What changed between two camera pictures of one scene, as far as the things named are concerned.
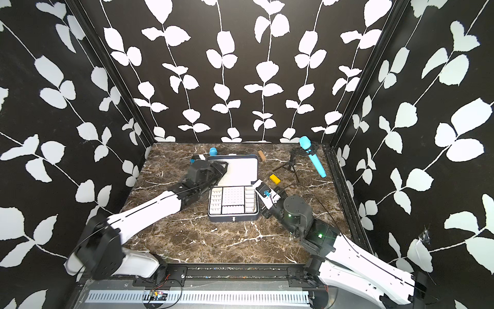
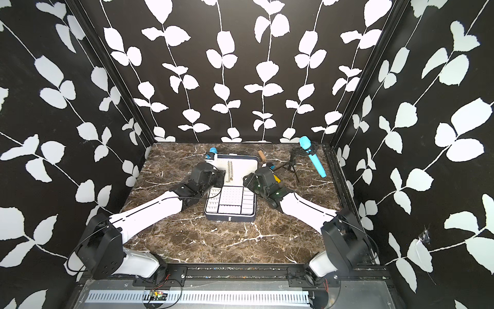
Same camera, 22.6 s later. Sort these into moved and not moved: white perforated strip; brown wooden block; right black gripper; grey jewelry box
Moved: right black gripper
Not moved: brown wooden block; white perforated strip; grey jewelry box
